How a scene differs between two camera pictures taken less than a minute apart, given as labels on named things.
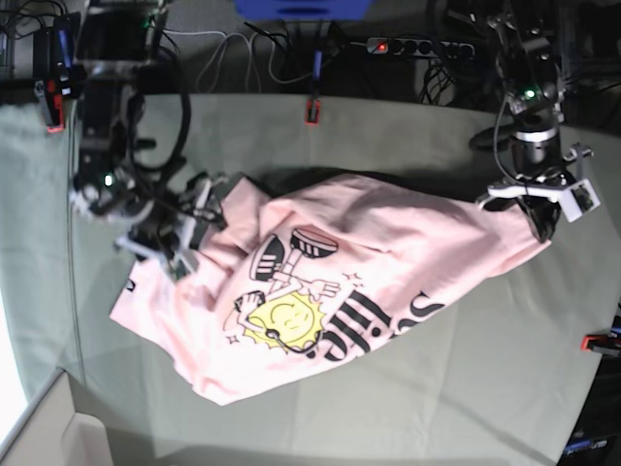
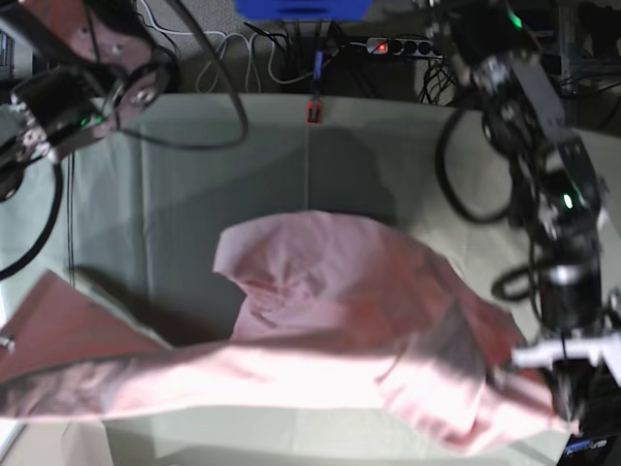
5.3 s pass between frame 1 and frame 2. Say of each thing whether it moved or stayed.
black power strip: stayed
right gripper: moved
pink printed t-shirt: moved
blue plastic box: stayed
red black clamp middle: stayed
